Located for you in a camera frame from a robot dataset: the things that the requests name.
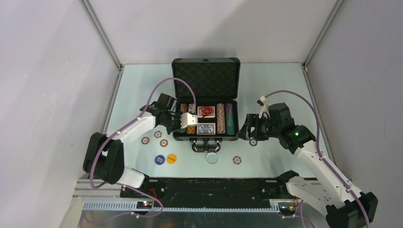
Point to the black poker case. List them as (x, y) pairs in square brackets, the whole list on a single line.
[(210, 81)]

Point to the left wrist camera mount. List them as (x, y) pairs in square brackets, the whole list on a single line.
[(188, 119)]

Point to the yellow big blind button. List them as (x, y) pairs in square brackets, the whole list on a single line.
[(171, 159)]

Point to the clear dealer button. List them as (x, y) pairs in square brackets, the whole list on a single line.
[(212, 158)]

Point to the green blue 50 chip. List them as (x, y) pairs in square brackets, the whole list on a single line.
[(253, 142)]

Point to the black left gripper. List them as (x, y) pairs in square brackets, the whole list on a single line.
[(178, 127)]

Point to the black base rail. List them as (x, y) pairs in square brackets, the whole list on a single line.
[(209, 193)]

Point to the white red poker chip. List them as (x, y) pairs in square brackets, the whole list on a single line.
[(158, 134)]

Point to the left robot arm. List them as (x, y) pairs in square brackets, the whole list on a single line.
[(105, 156)]

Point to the orange poker chip at edge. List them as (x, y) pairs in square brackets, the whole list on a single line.
[(145, 140)]

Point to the red dice set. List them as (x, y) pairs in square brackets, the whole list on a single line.
[(206, 112)]

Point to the blue orange chip stack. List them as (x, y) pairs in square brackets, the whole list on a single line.
[(191, 110)]

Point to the blue small blind button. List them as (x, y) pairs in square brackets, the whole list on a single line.
[(159, 160)]

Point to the purple green chip stack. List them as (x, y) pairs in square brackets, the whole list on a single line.
[(229, 119)]

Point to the blue playing card deck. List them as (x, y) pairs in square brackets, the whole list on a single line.
[(206, 129)]

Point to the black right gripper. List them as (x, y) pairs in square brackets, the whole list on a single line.
[(252, 120)]

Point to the brown white poker chip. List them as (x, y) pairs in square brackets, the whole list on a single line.
[(237, 160)]

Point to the pink brown chip stack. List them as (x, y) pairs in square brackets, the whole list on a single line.
[(221, 126)]

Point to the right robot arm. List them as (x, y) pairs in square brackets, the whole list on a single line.
[(342, 203)]

